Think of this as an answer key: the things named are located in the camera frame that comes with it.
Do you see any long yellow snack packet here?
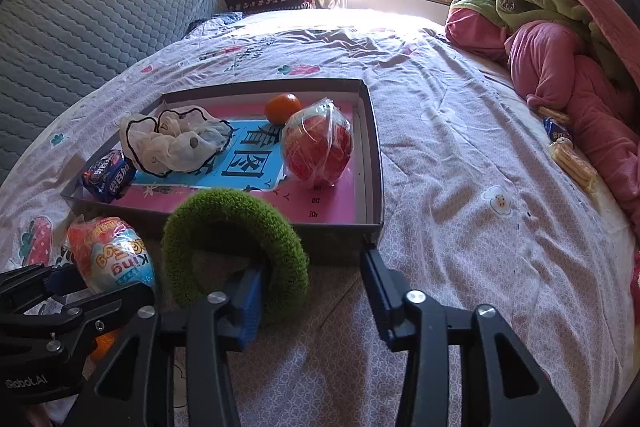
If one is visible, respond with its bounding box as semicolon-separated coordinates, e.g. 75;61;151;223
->
547;138;599;194

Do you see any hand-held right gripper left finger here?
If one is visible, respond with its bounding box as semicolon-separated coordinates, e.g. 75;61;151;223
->
62;264;266;427

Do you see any green blanket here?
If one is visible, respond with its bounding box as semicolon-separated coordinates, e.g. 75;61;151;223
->
450;0;627;78

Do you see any blue snack packet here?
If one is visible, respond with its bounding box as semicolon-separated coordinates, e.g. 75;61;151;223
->
544;117;574;144

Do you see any pink book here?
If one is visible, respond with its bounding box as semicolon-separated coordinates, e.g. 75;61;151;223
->
112;99;364;226

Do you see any orange tangerine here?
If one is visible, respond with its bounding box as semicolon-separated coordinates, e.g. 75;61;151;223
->
264;93;304;126

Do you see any red apple in plastic bag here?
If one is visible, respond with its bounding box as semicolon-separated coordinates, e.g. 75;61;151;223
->
281;99;355;188

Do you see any blue cookie packet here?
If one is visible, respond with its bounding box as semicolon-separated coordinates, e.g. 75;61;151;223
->
81;149;139;204

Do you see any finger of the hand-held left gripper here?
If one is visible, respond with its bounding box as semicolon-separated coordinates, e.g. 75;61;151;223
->
62;284;157;334
0;263;87;304

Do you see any pink printed bed sheet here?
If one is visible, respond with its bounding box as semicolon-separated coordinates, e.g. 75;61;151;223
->
0;7;640;427

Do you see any white black-trimmed scrunchie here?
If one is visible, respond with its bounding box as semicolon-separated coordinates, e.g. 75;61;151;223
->
119;105;236;178

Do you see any pink fleece blanket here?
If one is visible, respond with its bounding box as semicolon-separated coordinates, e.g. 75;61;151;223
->
444;4;640;229

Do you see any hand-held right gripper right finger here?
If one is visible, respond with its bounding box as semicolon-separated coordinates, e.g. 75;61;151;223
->
361;248;576;427

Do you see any small yellow snack packet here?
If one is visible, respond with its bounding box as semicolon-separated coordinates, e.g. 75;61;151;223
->
537;105;572;126

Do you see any green fuzzy scrunchie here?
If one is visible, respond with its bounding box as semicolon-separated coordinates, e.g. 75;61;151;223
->
161;188;311;326

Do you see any grey cardboard box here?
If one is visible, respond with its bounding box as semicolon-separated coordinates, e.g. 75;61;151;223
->
60;78;385;266

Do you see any dark patterned folded blanket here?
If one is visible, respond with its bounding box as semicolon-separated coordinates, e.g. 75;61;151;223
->
224;0;317;14

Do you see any grey quilted cover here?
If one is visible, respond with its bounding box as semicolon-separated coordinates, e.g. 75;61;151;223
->
0;0;224;184

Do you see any blue patterned cloth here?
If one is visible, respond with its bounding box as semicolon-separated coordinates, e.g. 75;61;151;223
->
186;12;247;40

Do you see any egg toy packet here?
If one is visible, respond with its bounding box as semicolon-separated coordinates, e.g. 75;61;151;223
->
66;216;157;295

